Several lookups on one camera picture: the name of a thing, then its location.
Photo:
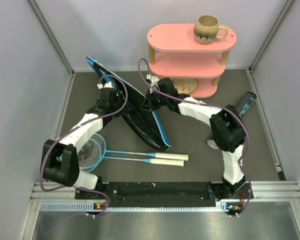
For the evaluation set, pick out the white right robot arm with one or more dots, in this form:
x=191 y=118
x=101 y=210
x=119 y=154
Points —
x=227 y=131

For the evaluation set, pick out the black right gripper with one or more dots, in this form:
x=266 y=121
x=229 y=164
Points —
x=149 y=105

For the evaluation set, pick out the blue sport racket bag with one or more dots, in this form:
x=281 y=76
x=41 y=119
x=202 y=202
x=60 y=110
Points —
x=145 y=124

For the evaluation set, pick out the black shuttlecock tube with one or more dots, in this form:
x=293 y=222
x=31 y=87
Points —
x=242 y=107

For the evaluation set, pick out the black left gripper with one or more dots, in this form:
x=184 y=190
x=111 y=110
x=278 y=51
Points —
x=120 y=97

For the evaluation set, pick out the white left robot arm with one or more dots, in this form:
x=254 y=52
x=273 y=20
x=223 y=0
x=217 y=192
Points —
x=60 y=162

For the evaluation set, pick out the blue badminton racket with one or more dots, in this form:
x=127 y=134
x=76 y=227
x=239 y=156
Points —
x=170 y=156
x=170 y=162

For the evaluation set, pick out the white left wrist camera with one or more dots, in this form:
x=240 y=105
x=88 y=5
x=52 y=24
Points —
x=108 y=84

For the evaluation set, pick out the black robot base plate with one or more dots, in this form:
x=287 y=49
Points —
x=171 y=194

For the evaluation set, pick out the beige ceramic mug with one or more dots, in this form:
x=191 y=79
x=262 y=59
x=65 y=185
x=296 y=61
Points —
x=208 y=28

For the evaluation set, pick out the pink three-tier shelf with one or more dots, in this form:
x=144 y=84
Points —
x=174 y=53

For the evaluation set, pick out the round painted beige coaster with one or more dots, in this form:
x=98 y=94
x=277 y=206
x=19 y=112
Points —
x=185 y=85

